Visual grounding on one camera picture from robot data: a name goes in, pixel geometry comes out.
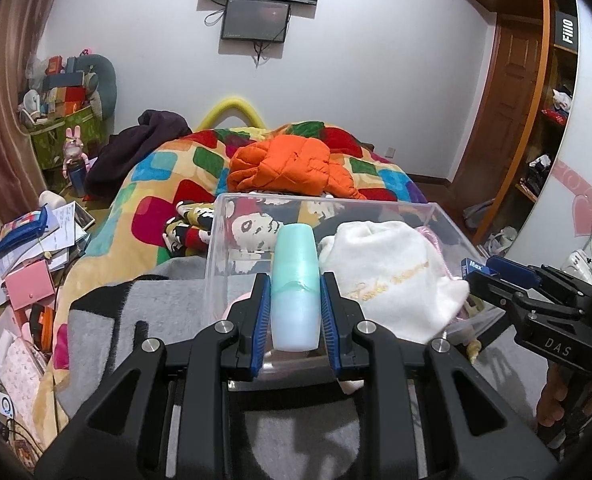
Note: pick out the striped brown curtain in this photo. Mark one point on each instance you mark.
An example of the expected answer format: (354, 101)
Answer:
(6, 85)

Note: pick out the dark purple cloth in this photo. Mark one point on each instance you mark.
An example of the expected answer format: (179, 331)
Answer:
(136, 145)

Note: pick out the pink bunny toy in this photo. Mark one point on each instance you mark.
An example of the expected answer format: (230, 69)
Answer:
(75, 145)

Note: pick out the grey black patterned blanket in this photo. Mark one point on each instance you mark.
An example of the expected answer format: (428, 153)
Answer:
(126, 300)

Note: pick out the small black wall monitor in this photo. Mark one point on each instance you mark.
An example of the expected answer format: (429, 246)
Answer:
(256, 19)

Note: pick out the mint green bottle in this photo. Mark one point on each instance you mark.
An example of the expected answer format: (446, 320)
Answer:
(296, 285)

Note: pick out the yellow curved pillow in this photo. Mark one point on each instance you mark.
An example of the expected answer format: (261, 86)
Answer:
(231, 107)

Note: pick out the colourful patchwork quilt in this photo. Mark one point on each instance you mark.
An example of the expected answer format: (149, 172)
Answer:
(151, 180)

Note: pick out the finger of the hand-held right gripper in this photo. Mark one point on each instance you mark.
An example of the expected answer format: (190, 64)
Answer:
(501, 295)
(511, 267)

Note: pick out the person's right hand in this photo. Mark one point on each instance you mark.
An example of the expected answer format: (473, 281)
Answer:
(551, 395)

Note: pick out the white wardrobe door pink hearts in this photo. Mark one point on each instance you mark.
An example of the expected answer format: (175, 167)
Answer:
(586, 160)

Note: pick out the wooden door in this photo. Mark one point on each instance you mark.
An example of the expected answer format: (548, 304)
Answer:
(506, 125)

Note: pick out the wooden wardrobe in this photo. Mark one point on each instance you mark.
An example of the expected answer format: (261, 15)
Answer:
(551, 110)

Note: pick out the blue pouch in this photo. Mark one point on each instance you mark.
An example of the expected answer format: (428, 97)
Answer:
(23, 230)

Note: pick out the green storage box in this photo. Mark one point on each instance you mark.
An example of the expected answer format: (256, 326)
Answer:
(48, 142)

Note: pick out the small blue packet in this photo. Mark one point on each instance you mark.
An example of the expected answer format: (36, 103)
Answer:
(473, 265)

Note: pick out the black labelled box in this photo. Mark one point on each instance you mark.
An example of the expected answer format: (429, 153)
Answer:
(565, 30)

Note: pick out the white plush toy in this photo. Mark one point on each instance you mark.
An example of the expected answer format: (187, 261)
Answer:
(31, 105)

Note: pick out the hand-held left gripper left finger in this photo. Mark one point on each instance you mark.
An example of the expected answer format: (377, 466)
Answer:
(260, 330)

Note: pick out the pink rounded toy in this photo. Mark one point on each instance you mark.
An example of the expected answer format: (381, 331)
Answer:
(241, 305)

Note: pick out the cream spiral horn toy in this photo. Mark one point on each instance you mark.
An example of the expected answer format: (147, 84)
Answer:
(474, 350)

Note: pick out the pile of papers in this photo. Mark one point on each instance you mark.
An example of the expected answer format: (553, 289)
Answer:
(66, 235)

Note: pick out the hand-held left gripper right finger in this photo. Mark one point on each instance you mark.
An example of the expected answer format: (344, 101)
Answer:
(330, 330)

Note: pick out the orange puffer jacket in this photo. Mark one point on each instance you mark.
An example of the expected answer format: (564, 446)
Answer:
(286, 165)

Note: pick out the cartoon printed blanket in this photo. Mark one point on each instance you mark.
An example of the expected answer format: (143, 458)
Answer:
(196, 220)

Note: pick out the clear plastic box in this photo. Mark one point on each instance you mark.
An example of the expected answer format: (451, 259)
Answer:
(236, 270)

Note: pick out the pile of colourful boxes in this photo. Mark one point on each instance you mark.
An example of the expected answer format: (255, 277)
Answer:
(63, 87)

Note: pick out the grey green neck pillow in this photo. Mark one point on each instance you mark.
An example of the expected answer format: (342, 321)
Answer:
(103, 80)

